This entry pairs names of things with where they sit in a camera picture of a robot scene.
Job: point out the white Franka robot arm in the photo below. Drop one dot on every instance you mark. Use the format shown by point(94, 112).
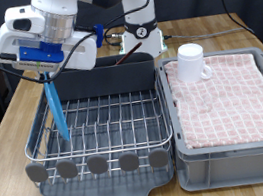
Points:
point(139, 46)

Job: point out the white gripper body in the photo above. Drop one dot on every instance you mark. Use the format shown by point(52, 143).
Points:
point(80, 54)

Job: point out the white mug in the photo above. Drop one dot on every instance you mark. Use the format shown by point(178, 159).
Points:
point(188, 64)

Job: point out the pink checkered cloth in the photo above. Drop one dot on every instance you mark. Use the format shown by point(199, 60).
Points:
point(239, 93)

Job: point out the grey plastic crate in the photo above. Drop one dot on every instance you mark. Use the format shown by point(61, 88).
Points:
point(238, 168)

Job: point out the dark grey cutlery holder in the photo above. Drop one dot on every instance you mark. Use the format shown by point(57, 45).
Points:
point(118, 78)

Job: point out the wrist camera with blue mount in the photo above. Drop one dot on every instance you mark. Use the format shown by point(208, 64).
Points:
point(41, 54)

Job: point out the brown wooden spoon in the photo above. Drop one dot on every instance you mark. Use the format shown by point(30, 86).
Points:
point(129, 53)

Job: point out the blue plate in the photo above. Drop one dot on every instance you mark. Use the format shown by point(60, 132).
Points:
point(58, 113)

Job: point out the grey plastic drain tray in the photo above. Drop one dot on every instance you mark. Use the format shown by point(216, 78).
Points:
point(120, 191)

